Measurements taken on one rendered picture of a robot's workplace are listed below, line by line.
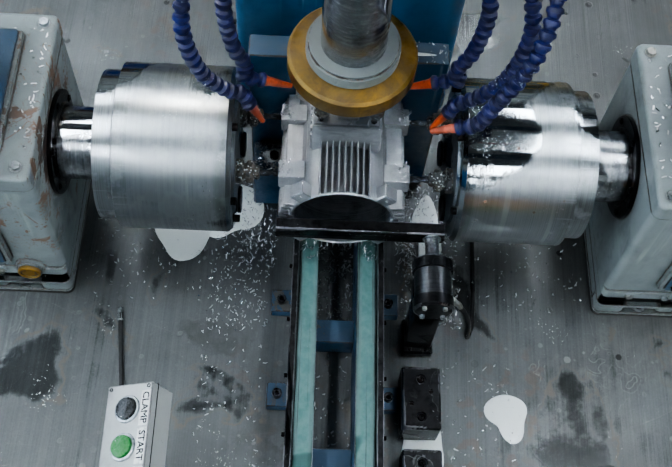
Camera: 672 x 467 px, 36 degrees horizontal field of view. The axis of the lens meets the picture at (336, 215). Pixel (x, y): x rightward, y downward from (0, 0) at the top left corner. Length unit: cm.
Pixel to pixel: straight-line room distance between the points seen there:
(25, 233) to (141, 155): 24
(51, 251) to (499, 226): 68
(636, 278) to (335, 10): 68
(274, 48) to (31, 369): 64
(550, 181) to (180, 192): 52
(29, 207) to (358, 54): 52
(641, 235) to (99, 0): 112
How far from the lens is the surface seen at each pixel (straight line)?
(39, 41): 157
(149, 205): 149
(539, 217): 151
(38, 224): 156
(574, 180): 149
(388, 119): 156
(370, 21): 130
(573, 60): 204
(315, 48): 139
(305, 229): 151
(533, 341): 173
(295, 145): 154
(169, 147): 145
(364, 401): 153
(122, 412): 137
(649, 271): 166
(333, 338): 164
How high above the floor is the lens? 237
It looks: 62 degrees down
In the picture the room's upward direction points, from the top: 6 degrees clockwise
